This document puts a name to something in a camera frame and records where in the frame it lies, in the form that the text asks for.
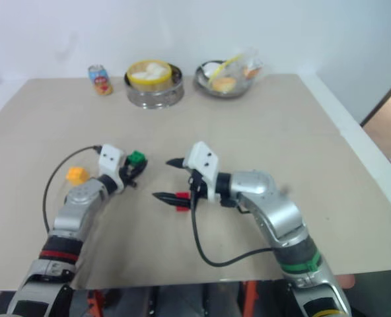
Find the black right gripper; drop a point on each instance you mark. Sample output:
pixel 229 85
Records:
pixel 197 188

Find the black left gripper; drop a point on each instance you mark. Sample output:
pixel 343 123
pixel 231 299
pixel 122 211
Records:
pixel 128 176

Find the green cube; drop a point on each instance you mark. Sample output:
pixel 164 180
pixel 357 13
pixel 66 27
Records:
pixel 136 157

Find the red cube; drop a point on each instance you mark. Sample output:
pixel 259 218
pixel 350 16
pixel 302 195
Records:
pixel 183 208

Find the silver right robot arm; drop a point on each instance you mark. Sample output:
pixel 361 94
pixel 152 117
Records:
pixel 274 204

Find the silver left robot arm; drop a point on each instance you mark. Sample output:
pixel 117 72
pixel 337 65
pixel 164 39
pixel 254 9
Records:
pixel 80 201

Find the beige table mat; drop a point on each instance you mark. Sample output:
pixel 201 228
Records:
pixel 195 128

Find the yellow cube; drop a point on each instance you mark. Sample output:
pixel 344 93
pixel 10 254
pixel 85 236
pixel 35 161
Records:
pixel 77 175

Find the steel steamer pot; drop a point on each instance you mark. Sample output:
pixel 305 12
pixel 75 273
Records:
pixel 156 99

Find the yellow bamboo steamer basket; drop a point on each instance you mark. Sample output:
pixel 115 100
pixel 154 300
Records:
pixel 149 86

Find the white steamed bun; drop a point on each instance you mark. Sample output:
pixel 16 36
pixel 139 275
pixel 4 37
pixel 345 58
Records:
pixel 156 70
pixel 139 76

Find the printed drink can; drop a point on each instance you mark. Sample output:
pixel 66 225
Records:
pixel 100 81

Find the steel bowl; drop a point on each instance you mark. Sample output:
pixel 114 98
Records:
pixel 227 94

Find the round brown bread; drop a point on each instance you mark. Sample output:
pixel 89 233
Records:
pixel 224 84

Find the clear plastic bag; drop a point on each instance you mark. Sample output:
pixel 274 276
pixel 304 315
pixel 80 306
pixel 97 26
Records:
pixel 248 62

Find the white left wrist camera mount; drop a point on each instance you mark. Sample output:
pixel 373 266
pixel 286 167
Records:
pixel 111 158

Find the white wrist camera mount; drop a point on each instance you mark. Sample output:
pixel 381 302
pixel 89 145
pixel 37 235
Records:
pixel 111 158
pixel 203 158

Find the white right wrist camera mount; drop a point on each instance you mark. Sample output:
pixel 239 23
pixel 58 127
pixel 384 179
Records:
pixel 203 158

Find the orange frame bar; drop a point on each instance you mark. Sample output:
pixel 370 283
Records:
pixel 250 298
pixel 94 302

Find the dark door frame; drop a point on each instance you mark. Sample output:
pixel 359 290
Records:
pixel 385 97

